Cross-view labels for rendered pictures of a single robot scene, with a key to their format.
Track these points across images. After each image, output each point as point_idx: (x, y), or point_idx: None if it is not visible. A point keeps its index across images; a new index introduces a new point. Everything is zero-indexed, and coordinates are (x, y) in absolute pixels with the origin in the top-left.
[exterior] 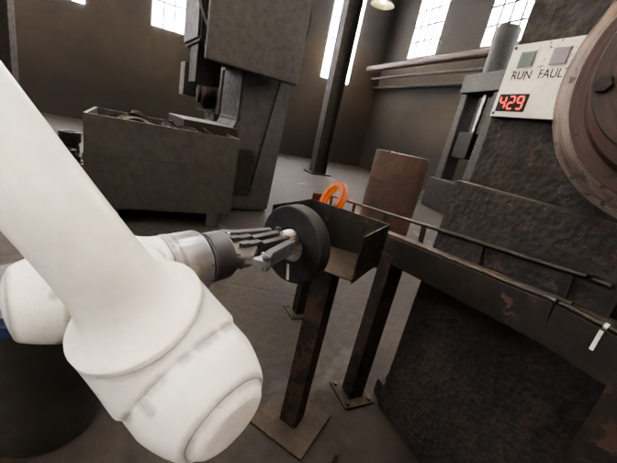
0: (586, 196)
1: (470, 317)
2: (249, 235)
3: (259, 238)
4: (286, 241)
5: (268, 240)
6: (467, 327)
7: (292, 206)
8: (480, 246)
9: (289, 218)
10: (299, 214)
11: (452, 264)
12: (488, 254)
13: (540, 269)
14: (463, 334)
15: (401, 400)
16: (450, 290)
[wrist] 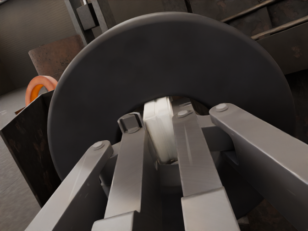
0: None
1: (297, 86)
2: (122, 223)
3: (144, 193)
4: (222, 121)
5: (191, 164)
6: (301, 98)
7: (113, 29)
8: (262, 9)
9: (128, 72)
10: (160, 31)
11: (266, 40)
12: (275, 10)
13: None
14: (301, 109)
15: (277, 219)
16: (283, 68)
